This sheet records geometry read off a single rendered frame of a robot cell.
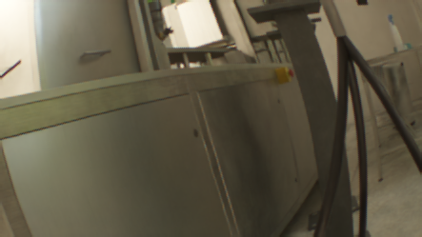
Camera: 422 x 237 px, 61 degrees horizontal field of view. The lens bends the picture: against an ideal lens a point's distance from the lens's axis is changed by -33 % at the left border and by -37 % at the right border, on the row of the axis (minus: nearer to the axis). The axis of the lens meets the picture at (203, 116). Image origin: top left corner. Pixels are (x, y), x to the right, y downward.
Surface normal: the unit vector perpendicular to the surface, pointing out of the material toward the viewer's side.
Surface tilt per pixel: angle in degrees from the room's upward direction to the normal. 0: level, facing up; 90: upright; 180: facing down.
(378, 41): 90
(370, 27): 90
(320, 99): 90
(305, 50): 90
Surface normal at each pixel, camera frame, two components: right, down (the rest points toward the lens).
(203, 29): -0.37, 0.11
